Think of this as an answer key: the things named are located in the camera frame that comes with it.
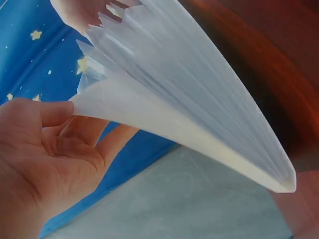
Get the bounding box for person's right hand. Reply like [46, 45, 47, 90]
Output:
[49, 0, 141, 34]

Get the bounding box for person's left hand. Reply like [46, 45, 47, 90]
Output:
[0, 97, 141, 239]

